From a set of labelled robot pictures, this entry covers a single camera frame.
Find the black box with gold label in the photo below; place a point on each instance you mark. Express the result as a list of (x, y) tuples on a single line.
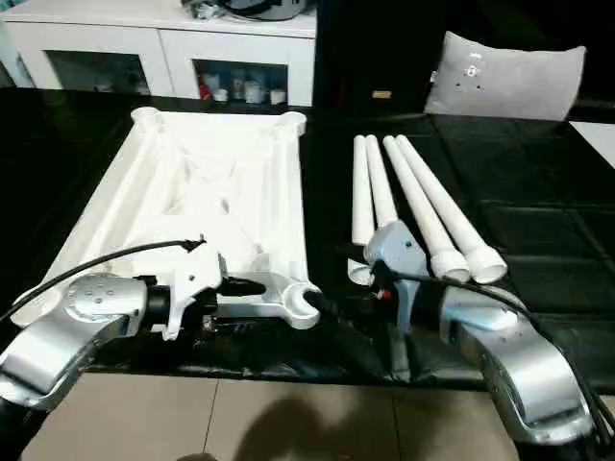
[(375, 48)]

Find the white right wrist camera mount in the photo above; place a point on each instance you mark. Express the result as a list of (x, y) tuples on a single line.
[(399, 245)]

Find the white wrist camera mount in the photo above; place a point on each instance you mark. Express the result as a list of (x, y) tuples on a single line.
[(192, 269), (399, 245)]

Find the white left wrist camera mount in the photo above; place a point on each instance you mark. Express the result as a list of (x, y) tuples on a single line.
[(192, 269)]

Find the white glass-door cabinet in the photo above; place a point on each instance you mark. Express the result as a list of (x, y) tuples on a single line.
[(158, 43)]

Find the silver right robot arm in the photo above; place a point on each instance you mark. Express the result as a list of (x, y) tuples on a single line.
[(528, 365)]

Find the white plastic table leg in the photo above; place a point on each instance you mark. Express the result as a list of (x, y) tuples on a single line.
[(362, 192), (377, 182), (442, 201), (418, 206)]

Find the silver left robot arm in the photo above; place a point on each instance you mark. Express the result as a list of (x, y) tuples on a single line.
[(48, 350)]

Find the white plastic table top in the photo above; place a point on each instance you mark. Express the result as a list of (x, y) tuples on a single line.
[(216, 158)]

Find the white flat board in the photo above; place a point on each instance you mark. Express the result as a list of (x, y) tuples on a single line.
[(598, 141)]

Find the grey cushion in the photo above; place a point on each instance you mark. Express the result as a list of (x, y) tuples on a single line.
[(504, 81)]

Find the black work mat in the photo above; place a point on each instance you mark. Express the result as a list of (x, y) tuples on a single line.
[(528, 216)]

